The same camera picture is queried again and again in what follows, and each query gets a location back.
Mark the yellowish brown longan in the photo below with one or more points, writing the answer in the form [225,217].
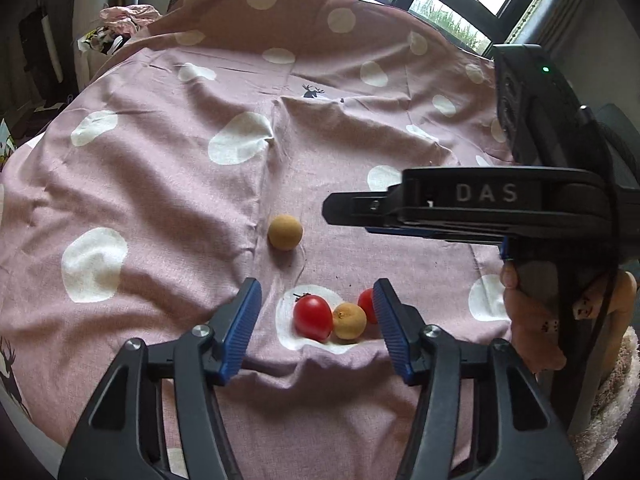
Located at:
[349,321]

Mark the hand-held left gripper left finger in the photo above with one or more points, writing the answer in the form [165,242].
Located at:
[240,330]

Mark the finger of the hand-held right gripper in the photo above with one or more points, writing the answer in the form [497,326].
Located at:
[400,232]
[360,207]

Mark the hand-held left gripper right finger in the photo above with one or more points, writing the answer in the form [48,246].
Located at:
[392,330]

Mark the red cherry tomato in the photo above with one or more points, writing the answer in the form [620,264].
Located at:
[312,316]
[367,305]

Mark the pink crumpled cloth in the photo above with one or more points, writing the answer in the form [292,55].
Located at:
[125,14]

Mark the person's right hand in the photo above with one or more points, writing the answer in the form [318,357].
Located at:
[530,315]

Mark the grey curtain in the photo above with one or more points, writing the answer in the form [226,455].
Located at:
[555,10]

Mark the round brown longan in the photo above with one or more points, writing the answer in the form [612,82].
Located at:
[285,231]

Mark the black-and-white patterned cloth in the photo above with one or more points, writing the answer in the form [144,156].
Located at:
[97,42]

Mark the pink polka-dot blanket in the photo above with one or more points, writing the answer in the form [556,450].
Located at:
[150,185]

